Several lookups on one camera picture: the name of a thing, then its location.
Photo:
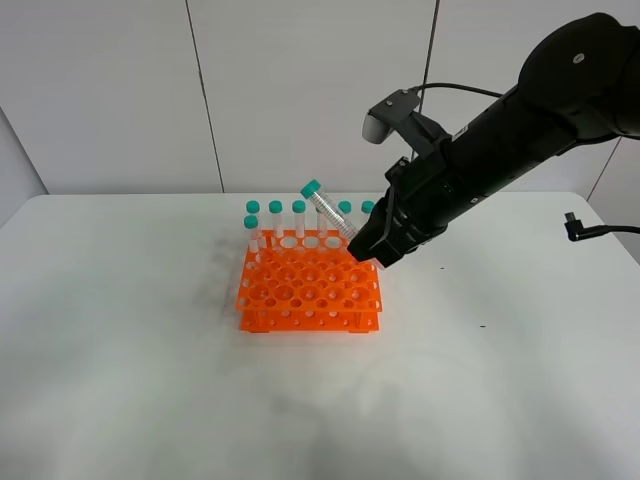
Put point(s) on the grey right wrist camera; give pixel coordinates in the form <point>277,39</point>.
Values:
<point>398,113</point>

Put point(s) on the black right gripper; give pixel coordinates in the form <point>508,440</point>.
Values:
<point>424,196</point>

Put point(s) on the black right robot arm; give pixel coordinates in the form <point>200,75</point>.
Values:
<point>579,86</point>

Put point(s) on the teal capped test tube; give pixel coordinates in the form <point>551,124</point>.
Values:
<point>314,193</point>

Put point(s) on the orange test tube rack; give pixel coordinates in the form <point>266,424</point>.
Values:
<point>311,284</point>

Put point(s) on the teal capped tube front left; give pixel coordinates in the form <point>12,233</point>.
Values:
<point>251,224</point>

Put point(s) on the black cable plug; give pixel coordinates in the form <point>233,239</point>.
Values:
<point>576,231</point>

